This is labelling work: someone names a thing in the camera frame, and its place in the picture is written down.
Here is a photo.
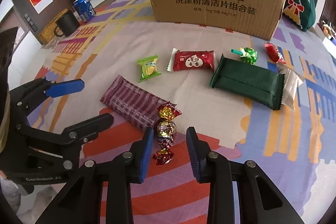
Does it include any dark green snack packet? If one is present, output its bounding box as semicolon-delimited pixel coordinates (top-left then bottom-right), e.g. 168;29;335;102
210;56;285;110

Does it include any green lollipop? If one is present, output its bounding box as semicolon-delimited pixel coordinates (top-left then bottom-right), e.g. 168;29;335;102
231;47;258;65

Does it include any woven yellow basket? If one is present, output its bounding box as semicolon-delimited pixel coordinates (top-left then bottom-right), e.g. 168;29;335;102
38;9;68;45

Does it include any purple striped snack bar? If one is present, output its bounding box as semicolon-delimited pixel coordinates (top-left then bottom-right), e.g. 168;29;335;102
101;75;167;131

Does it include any black mug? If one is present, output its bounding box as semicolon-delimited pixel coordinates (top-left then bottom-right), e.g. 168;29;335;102
54;11;80;37

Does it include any gold red foil candy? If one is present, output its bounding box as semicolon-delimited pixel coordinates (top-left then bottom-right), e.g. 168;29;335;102
153;102;182;165

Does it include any colourful patterned tablecloth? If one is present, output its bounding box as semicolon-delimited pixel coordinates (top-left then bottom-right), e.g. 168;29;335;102
9;0;335;223

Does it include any green small snack packet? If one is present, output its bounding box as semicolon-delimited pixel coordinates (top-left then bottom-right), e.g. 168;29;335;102
137;55;161;83

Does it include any blue Pepsi can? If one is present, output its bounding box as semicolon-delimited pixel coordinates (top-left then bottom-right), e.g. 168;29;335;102
73;0;96;22

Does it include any white clear snack packet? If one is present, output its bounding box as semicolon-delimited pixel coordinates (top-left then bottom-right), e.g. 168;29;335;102
277;64;304;111

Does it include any red heart snack packet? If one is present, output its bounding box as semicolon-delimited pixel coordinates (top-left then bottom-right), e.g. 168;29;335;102
167;48;215;72

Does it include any red wrapped candy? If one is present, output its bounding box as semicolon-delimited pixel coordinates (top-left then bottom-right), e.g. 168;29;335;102
264;43;286;64

